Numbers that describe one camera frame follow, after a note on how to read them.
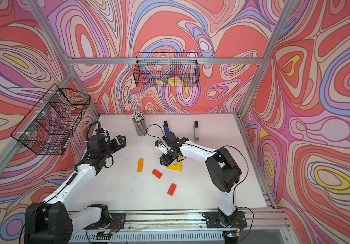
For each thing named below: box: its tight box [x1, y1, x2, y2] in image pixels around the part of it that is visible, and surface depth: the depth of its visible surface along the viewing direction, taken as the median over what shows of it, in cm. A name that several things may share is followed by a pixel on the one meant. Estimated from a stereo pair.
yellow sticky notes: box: [155, 76, 184, 87], surface depth 92 cm
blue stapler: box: [163, 120, 170, 136], surface depth 110 cm
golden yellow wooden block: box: [166, 164, 183, 171], surface depth 93 cm
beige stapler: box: [194, 120, 199, 142], surface depth 108 cm
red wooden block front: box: [167, 183, 177, 197], surface depth 85 cm
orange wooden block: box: [136, 158, 144, 173], surface depth 93 cm
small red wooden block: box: [151, 168, 163, 179], surface depth 91 cm
